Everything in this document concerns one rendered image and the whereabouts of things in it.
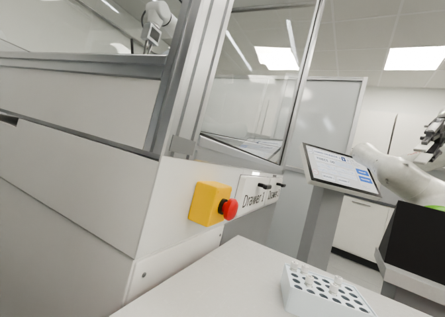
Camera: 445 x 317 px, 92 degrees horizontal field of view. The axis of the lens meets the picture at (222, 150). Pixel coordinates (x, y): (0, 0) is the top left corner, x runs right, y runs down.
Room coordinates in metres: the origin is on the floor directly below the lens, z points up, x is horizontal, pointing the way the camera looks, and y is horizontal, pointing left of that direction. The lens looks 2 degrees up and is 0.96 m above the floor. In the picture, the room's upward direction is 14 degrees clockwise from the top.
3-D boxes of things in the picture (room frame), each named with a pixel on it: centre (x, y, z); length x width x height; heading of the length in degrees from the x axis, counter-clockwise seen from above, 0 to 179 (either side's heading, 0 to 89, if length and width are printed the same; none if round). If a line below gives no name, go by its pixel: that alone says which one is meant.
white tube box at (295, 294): (0.36, -0.22, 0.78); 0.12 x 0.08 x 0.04; 79
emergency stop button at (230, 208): (0.39, -0.04, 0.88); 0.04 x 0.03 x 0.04; 154
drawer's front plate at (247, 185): (0.71, -0.14, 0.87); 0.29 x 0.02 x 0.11; 154
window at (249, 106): (0.76, -0.13, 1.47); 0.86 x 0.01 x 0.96; 154
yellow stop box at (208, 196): (0.41, -0.01, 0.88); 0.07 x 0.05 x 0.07; 154
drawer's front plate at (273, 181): (1.00, -0.27, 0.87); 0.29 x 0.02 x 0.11; 154
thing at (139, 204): (0.96, 0.28, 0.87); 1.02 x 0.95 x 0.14; 154
